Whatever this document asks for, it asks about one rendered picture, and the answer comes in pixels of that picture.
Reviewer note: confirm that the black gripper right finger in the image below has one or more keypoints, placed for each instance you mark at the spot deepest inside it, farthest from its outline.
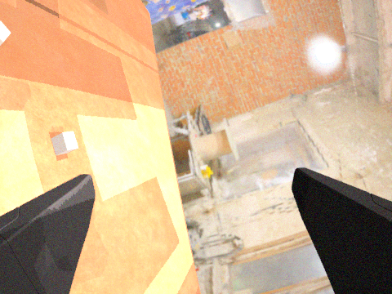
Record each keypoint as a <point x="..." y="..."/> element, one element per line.
<point x="351" y="230"/>

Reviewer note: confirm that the small grey cube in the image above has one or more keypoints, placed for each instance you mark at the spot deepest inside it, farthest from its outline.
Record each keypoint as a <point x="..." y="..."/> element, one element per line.
<point x="4" y="33"/>
<point x="64" y="142"/>

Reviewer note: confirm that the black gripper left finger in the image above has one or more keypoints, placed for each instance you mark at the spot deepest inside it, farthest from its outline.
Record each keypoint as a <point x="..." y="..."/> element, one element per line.
<point x="41" y="242"/>

